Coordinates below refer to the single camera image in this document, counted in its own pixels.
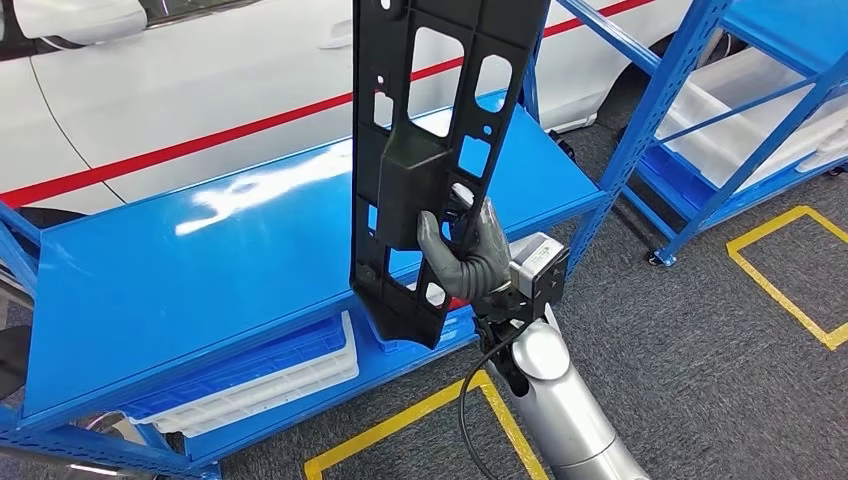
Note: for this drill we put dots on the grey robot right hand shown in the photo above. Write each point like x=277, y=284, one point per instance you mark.
x=490, y=238

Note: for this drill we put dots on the black plastic frame part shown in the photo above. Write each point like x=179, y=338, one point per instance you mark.
x=411, y=166

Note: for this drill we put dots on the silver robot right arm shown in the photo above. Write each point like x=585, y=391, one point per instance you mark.
x=563, y=404

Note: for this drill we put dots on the blue metal shelf rack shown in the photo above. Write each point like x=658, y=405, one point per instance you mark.
x=199, y=285
x=782, y=26

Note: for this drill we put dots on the yellow floor tape square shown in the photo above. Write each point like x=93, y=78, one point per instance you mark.
x=397, y=420
x=768, y=278

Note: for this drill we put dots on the blue plastic crate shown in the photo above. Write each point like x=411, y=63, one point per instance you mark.
x=265, y=361

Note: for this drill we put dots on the translucent white storage bin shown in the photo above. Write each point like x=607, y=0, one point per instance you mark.
x=828, y=154
x=729, y=132

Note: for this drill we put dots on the white plastic crate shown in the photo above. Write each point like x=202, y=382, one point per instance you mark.
x=278, y=397

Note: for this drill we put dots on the white car with red stripe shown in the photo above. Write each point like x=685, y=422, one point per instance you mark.
x=199, y=86

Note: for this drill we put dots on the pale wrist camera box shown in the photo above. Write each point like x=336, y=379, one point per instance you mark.
x=533, y=262

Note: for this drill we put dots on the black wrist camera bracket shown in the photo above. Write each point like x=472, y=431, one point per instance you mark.
x=555, y=286

